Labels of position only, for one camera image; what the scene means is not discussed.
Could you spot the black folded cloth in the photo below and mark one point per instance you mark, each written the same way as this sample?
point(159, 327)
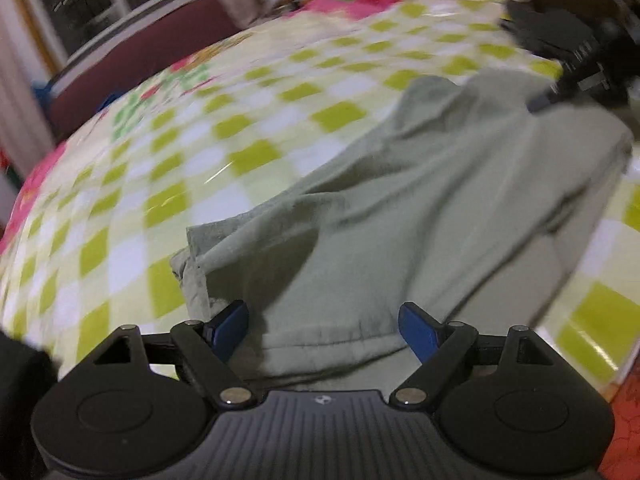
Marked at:
point(22, 400)

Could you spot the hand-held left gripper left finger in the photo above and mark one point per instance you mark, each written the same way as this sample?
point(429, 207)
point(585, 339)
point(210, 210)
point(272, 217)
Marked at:
point(227, 327)

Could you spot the grey-green pants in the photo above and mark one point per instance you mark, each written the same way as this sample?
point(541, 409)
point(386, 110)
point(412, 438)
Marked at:
point(425, 210)

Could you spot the barred window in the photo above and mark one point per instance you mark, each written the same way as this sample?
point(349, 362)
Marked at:
point(100, 5)

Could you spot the red patterned cloth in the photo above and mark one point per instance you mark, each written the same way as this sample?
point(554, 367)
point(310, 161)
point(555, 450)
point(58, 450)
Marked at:
point(622, 430)

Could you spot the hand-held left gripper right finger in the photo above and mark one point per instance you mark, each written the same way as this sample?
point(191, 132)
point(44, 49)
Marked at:
point(419, 330)

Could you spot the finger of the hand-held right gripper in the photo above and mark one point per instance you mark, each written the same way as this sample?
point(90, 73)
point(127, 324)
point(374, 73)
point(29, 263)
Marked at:
point(552, 95)

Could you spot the checked printed bed sheet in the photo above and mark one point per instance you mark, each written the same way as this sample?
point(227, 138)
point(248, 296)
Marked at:
point(200, 135)

